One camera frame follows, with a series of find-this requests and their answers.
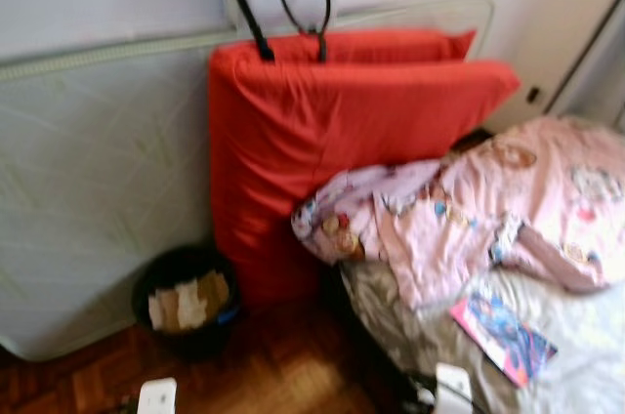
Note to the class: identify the pale grey curtain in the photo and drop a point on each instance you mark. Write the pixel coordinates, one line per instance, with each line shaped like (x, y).
(601, 72)

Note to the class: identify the black waste bin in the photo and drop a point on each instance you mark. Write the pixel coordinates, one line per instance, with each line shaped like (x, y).
(181, 256)

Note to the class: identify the small black wall socket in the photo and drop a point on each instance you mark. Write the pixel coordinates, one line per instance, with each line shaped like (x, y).
(532, 96)

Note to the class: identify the colourful picture book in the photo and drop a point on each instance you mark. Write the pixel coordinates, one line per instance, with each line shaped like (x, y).
(503, 331)

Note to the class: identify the beige floral bed sheet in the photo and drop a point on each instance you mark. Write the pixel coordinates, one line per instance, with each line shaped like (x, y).
(576, 316)

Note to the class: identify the thick red mattress pad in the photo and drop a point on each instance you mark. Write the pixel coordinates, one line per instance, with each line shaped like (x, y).
(322, 141)

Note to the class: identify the pink cartoon print blanket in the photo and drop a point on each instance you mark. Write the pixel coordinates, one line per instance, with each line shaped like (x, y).
(488, 199)

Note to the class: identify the thin red mattress pad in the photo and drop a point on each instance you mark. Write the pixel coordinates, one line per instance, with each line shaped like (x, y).
(391, 45)

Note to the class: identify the crumpled paper waste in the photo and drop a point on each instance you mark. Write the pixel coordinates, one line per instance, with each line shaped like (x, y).
(190, 302)

